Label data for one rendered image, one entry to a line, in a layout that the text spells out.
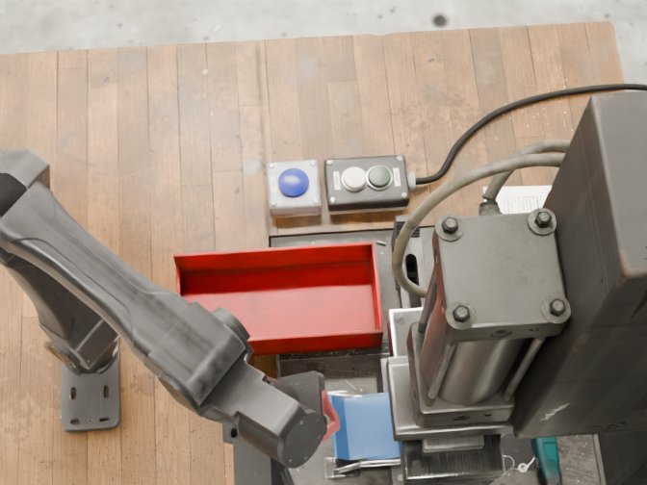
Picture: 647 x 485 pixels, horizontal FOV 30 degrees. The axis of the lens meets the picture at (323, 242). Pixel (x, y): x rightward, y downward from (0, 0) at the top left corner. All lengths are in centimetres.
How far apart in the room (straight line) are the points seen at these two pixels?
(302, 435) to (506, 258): 31
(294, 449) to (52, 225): 30
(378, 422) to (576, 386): 44
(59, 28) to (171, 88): 119
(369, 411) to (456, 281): 52
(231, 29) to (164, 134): 117
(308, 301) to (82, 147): 37
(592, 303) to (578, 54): 93
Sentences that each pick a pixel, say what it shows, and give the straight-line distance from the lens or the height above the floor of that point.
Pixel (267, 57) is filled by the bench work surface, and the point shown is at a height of 90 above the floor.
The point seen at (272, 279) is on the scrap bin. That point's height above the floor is 91.
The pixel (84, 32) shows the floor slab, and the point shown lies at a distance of 282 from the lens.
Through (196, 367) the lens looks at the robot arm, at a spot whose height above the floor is 130.
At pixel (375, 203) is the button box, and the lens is 156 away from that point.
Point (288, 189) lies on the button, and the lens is 155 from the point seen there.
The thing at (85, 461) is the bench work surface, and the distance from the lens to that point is 149.
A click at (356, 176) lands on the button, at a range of 156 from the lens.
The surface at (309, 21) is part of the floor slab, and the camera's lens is 280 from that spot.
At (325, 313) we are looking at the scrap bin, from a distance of 152.
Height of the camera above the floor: 234
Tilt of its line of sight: 67 degrees down
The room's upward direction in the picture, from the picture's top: 2 degrees clockwise
